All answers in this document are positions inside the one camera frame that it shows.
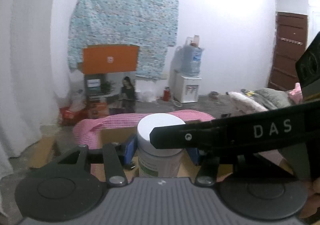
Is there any white supplement bottle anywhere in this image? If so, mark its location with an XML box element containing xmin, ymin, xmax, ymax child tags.
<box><xmin>137</xmin><ymin>113</ymin><xmax>185</xmax><ymax>178</ymax></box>

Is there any person's right hand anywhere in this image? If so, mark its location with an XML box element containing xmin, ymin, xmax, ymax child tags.
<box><xmin>300</xmin><ymin>178</ymin><xmax>320</xmax><ymax>218</ymax></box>

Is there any brown cardboard box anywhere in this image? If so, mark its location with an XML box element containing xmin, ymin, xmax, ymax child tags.
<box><xmin>101</xmin><ymin>114</ymin><xmax>239</xmax><ymax>187</ymax></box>

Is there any pink checkered tablecloth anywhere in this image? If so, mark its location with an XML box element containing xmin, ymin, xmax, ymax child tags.
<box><xmin>72</xmin><ymin>109</ymin><xmax>216</xmax><ymax>181</ymax></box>

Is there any small wooden stool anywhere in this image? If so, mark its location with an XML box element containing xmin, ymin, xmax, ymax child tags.
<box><xmin>28</xmin><ymin>136</ymin><xmax>61</xmax><ymax>169</ymax></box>

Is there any red snack bag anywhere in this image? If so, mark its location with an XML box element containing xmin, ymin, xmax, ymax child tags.
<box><xmin>59</xmin><ymin>107</ymin><xmax>88</xmax><ymax>126</ymax></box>

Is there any red fire extinguisher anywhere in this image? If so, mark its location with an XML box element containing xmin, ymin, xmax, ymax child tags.
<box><xmin>163</xmin><ymin>87</ymin><xmax>171</xmax><ymax>102</ymax></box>

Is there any brown wooden door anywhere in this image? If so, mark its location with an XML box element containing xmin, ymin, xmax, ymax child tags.
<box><xmin>267</xmin><ymin>12</ymin><xmax>308</xmax><ymax>91</ymax></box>

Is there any water dispenser with bottle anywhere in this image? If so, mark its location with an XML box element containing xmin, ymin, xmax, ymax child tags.
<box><xmin>172</xmin><ymin>35</ymin><xmax>204</xmax><ymax>104</ymax></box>

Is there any white curtain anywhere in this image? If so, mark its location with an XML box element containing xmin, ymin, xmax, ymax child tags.
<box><xmin>1</xmin><ymin>0</ymin><xmax>58</xmax><ymax>177</ymax></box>

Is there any orange Philips box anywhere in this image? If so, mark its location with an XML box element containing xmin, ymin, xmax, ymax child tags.
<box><xmin>76</xmin><ymin>44</ymin><xmax>139</xmax><ymax>113</ymax></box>

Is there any patterned blue wall cloth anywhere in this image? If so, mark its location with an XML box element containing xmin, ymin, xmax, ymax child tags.
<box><xmin>67</xmin><ymin>0</ymin><xmax>179</xmax><ymax>80</ymax></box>

